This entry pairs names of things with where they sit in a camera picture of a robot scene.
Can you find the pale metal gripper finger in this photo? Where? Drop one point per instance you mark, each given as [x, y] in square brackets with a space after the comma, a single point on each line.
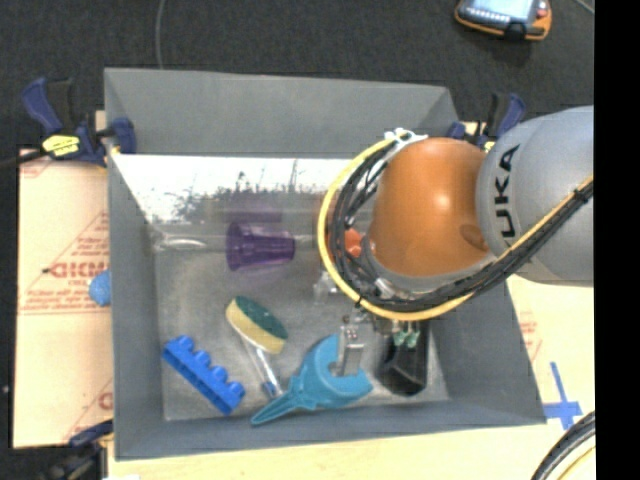
[352, 355]

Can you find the teal plastic tool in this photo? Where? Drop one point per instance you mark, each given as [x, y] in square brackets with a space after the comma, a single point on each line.
[325, 380]

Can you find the black glossy object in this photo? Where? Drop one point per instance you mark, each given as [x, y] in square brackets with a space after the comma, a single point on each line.
[407, 370]

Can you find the small clear plastic object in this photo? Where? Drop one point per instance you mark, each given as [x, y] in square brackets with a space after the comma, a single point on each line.
[327, 288]

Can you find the yellow and green sponge scrubber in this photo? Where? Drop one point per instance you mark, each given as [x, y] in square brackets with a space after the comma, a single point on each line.
[255, 320]

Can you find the purple plastic cup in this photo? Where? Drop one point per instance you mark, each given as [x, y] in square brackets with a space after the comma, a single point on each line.
[260, 245]

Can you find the blue toy building brick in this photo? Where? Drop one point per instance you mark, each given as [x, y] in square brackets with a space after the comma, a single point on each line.
[202, 375]

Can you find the grey metal bin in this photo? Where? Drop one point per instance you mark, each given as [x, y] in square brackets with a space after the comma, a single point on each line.
[200, 288]

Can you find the clear glass object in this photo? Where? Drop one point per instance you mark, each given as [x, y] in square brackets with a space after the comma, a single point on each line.
[175, 242]

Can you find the light blue round object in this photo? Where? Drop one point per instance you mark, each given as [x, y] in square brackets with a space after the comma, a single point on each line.
[101, 288]

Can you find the brown cardboard board red print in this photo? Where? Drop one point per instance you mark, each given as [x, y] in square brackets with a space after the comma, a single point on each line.
[60, 348]

